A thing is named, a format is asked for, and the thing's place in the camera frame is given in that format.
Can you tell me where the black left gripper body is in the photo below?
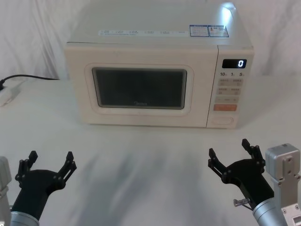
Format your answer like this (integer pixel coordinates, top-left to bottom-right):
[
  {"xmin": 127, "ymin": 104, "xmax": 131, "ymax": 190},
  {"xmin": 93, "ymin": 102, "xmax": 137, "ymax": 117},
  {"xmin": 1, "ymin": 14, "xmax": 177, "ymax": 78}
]
[{"xmin": 10, "ymin": 169, "xmax": 64, "ymax": 221}]

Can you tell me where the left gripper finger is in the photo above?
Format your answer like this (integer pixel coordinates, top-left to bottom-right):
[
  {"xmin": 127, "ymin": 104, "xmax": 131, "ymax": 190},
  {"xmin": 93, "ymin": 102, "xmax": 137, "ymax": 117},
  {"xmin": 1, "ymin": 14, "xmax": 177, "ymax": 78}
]
[
  {"xmin": 15, "ymin": 150, "xmax": 39, "ymax": 182},
  {"xmin": 54, "ymin": 151, "xmax": 77, "ymax": 188}
]

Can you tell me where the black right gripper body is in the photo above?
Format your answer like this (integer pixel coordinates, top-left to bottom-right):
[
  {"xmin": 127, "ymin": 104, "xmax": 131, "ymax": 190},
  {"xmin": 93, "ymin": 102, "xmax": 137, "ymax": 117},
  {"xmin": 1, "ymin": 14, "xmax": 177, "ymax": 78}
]
[{"xmin": 222, "ymin": 158, "xmax": 275, "ymax": 210}]

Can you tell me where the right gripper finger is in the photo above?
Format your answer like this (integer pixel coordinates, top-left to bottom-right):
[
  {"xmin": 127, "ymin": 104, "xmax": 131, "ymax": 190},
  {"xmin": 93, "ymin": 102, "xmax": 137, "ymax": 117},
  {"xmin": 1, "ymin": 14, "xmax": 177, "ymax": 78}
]
[
  {"xmin": 241, "ymin": 138, "xmax": 266, "ymax": 167},
  {"xmin": 207, "ymin": 147, "xmax": 234, "ymax": 184}
]

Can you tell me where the white power strip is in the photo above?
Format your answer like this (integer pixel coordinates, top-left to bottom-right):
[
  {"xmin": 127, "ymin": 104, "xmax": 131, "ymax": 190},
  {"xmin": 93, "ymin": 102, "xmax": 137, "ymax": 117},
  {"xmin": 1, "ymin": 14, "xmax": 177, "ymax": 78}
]
[{"xmin": 0, "ymin": 85, "xmax": 23, "ymax": 107}]

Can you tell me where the white table cloth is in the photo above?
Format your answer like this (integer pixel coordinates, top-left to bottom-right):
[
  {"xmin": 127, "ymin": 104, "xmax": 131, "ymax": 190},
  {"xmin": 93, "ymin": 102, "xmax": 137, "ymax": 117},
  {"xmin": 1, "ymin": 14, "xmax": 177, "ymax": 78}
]
[{"xmin": 0, "ymin": 74, "xmax": 301, "ymax": 226}]

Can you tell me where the white curtain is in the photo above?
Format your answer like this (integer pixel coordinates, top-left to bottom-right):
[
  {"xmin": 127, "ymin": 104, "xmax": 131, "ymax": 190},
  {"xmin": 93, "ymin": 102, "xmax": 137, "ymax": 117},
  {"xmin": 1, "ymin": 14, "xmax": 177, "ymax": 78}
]
[{"xmin": 0, "ymin": 0, "xmax": 301, "ymax": 81}]

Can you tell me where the cream microwave oven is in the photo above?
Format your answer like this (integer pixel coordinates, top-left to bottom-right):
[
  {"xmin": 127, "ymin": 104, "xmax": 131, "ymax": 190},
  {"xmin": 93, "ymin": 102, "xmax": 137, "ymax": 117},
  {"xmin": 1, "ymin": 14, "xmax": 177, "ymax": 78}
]
[{"xmin": 63, "ymin": 0, "xmax": 255, "ymax": 129}]

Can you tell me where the right gripper cable silver plug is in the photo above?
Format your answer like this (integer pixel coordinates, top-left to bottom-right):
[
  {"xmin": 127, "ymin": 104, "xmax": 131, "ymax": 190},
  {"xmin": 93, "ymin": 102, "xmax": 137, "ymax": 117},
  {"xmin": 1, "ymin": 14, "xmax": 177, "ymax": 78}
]
[{"xmin": 232, "ymin": 198, "xmax": 255, "ymax": 210}]

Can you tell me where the black power cable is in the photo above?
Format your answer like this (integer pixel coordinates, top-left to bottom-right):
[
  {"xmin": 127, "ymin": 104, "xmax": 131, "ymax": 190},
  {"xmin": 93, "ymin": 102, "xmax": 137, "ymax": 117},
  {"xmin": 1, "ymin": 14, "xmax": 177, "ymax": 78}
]
[{"xmin": 0, "ymin": 74, "xmax": 60, "ymax": 91}]

